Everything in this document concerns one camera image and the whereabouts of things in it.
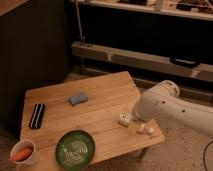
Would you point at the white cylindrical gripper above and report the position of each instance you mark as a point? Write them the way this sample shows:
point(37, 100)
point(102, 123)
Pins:
point(134, 126)

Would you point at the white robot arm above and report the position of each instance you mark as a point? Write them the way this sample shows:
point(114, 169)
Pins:
point(163, 100)

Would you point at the white patterned plastic bottle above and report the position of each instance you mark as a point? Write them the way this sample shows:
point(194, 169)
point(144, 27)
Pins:
point(125, 118)

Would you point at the wooden table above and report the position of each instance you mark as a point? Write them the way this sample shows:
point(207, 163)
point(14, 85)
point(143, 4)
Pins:
point(108, 96)

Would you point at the green round plate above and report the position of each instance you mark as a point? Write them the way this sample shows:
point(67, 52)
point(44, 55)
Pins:
point(75, 150)

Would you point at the blue sponge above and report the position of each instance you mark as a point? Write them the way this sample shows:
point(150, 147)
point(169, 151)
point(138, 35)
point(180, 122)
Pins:
point(77, 99)

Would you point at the grey metal shelf beam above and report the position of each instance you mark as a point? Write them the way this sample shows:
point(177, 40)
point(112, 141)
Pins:
point(156, 63)

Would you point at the black white striped eraser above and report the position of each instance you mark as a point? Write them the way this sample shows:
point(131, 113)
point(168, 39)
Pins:
point(37, 116)

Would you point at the white cup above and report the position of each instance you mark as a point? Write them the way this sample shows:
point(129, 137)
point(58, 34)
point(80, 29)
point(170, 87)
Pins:
point(23, 144)

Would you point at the orange carrot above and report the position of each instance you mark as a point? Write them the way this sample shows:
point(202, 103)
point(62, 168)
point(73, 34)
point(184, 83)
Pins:
point(22, 155)

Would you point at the metal vertical pole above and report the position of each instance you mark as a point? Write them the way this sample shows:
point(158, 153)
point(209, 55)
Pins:
point(79, 23)

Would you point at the upper white shelf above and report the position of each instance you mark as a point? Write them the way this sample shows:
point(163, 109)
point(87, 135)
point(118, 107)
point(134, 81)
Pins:
point(146, 9)

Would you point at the black handle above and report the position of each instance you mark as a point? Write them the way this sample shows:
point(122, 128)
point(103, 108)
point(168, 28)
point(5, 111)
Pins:
point(188, 64)

